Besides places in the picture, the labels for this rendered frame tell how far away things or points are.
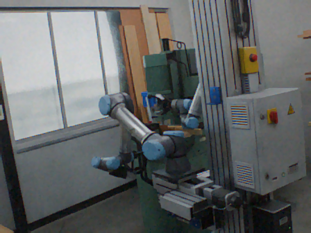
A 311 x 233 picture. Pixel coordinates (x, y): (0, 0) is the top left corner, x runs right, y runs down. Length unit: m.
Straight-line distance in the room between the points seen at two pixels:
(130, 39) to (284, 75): 1.90
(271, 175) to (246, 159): 0.14
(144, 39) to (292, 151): 3.05
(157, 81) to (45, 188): 1.70
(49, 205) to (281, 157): 2.64
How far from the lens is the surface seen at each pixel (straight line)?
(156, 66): 2.87
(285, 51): 4.85
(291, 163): 2.02
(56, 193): 4.03
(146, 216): 3.20
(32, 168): 3.85
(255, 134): 1.83
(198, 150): 2.97
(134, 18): 4.69
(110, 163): 2.42
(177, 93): 3.00
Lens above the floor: 1.45
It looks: 8 degrees down
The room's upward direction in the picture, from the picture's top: 8 degrees counter-clockwise
